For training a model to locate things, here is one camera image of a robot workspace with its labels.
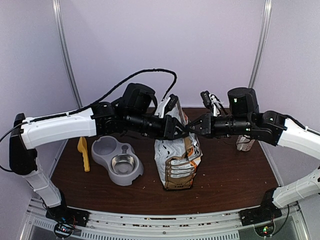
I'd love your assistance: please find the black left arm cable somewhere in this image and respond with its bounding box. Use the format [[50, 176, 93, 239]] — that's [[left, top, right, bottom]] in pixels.
[[0, 68, 178, 172]]

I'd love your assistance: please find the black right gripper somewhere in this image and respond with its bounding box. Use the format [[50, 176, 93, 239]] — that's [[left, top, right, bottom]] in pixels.
[[185, 112, 253, 140]]

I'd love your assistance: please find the right aluminium frame post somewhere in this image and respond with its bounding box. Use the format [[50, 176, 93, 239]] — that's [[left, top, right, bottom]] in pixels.
[[248, 0, 273, 88]]

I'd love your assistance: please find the dog food bag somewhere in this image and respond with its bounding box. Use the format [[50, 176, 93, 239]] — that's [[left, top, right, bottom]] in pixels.
[[154, 96, 203, 191]]

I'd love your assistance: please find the steel bowl in feeder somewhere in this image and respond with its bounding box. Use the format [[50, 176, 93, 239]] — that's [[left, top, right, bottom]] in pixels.
[[110, 153, 137, 175]]

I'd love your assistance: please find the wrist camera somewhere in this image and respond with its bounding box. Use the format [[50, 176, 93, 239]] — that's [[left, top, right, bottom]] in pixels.
[[154, 94, 179, 119], [200, 90, 228, 117]]

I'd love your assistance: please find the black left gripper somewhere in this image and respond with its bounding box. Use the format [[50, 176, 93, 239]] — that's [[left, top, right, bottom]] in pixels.
[[126, 110, 190, 141]]

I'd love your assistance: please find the grey double pet feeder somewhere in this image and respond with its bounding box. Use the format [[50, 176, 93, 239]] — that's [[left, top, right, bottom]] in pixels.
[[91, 136, 144, 186]]

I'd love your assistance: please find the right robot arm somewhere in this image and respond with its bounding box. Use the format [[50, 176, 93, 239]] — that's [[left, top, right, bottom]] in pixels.
[[187, 87, 320, 221]]

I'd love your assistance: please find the aluminium frame post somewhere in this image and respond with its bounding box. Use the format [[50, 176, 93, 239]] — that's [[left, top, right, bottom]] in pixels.
[[248, 0, 273, 88], [52, 0, 83, 109]]

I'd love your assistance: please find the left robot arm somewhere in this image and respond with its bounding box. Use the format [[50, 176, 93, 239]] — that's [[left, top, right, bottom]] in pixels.
[[9, 83, 189, 222]]

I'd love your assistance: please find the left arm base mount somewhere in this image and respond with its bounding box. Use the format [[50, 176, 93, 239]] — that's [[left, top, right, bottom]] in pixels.
[[45, 205, 90, 227]]

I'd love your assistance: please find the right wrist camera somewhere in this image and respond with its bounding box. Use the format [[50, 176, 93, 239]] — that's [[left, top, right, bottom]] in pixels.
[[200, 90, 228, 117]]

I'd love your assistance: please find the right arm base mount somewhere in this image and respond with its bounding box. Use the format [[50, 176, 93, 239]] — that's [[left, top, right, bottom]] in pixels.
[[239, 206, 282, 226]]

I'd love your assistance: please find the front aluminium rail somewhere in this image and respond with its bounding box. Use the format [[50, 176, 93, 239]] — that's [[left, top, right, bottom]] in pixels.
[[24, 197, 301, 240]]

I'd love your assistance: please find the patterned mug yellow inside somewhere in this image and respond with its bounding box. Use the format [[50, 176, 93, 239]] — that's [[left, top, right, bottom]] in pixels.
[[236, 135, 255, 152]]

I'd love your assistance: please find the yellow plastic scoop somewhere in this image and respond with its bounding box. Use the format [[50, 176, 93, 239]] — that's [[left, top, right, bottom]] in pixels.
[[77, 136, 90, 172]]

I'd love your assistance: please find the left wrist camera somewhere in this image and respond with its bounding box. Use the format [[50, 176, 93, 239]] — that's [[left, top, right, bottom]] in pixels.
[[154, 94, 179, 119]]

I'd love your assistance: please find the left aluminium frame post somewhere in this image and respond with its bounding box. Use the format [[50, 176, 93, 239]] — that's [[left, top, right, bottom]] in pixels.
[[52, 0, 83, 109]]

